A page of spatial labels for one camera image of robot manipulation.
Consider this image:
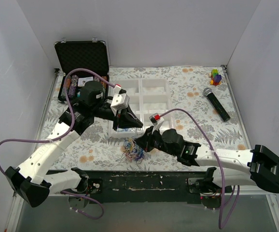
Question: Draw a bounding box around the white compartment tray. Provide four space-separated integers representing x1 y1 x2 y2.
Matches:
109 78 172 139

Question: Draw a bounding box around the colourful wire bundle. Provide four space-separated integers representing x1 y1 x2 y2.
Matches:
115 138 147 165

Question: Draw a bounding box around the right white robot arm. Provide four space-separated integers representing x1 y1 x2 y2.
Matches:
135 127 279 193

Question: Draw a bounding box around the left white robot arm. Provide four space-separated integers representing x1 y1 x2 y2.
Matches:
5 81 143 207

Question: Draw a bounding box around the white playing card deck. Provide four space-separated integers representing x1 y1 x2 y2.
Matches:
77 76 94 87

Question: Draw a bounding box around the purple poker chip stack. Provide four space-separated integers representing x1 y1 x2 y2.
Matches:
68 75 79 99

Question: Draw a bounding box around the black poker chip case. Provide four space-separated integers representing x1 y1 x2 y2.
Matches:
54 40 110 104

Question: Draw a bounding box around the black handheld microphone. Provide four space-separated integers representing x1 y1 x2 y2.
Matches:
203 87 231 122

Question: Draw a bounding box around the colourful toy block stack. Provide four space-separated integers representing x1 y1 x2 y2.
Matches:
209 69 222 86

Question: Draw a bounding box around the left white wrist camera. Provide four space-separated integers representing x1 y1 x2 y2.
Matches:
111 93 130 115

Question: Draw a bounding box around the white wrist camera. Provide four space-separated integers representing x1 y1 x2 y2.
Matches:
111 93 130 115
149 113 164 132

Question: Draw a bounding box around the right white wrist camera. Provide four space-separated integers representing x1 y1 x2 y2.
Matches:
149 113 164 132

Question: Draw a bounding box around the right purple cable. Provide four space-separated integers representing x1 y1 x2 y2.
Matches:
161 108 240 230

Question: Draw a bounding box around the purple cable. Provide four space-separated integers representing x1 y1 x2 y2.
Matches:
161 108 240 230
0 68 121 220

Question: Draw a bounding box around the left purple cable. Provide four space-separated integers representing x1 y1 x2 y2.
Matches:
0 68 121 220

